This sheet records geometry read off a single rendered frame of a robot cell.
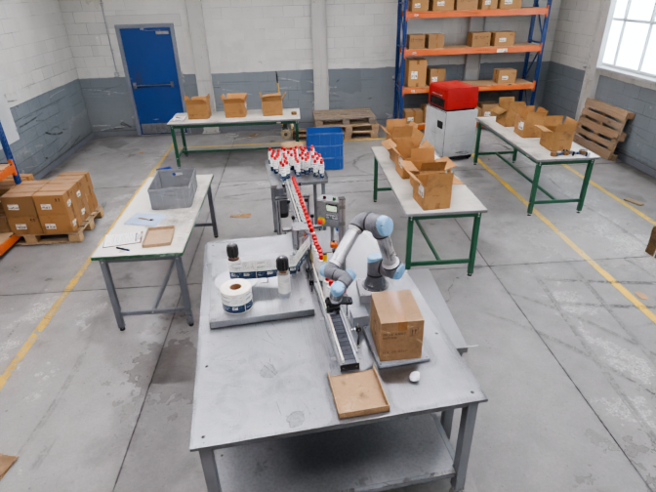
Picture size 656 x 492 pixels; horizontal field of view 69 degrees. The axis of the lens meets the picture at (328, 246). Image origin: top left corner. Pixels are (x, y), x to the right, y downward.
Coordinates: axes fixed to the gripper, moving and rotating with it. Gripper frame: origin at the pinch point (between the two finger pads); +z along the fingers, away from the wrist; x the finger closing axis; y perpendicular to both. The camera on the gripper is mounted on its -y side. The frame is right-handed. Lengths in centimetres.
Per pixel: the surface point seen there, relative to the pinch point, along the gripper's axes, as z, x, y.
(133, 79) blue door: 398, -733, 251
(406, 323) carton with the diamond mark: -35, 27, -31
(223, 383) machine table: -8, 36, 70
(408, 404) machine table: -26, 67, -23
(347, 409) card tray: -25, 64, 8
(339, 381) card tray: -14.7, 46.4, 8.0
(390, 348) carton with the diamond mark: -19.9, 34.5, -23.1
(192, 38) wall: 327, -756, 121
